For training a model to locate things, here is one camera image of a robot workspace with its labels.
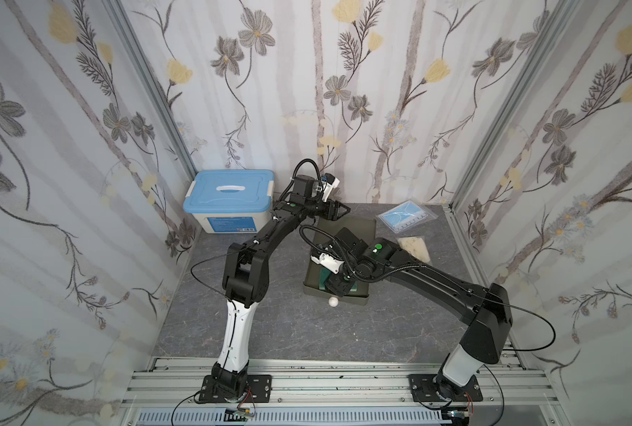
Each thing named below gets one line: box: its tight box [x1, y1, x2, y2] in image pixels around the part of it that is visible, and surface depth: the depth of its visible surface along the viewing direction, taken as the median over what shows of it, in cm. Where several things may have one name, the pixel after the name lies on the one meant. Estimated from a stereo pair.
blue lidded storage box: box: [182, 169, 276, 235], surface depth 104 cm
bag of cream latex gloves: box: [397, 236, 431, 263], surface depth 106 cm
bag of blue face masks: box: [375, 199, 439, 235], surface depth 118 cm
